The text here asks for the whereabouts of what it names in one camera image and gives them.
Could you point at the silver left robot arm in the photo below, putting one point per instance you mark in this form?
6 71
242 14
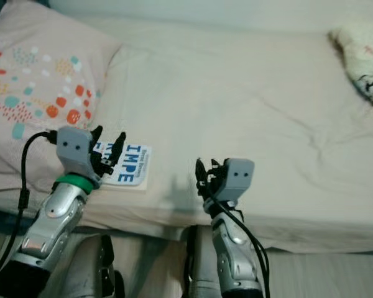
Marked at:
50 217

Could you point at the white book with blue letters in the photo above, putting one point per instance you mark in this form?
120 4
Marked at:
137 164

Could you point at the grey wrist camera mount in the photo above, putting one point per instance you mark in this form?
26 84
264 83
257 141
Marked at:
239 177
74 152

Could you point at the grey robot left leg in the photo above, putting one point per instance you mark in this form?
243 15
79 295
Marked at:
96 270

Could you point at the cream cartoon print blanket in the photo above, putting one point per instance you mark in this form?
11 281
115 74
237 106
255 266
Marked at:
363 62

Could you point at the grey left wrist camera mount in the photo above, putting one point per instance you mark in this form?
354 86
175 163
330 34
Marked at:
74 152

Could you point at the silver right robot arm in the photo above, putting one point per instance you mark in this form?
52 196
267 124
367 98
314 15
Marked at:
233 248

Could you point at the grey robot right leg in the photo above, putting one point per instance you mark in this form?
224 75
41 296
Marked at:
205 267

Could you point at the bed with cream sheet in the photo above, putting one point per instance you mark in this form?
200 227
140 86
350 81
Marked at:
242 93

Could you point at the grey robot leg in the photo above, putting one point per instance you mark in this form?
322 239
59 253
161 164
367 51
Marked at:
96 270
205 267

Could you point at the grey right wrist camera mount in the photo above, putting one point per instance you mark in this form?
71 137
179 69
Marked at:
239 177

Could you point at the pink pillow with coloured dots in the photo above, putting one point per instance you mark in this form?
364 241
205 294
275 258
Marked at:
43 93

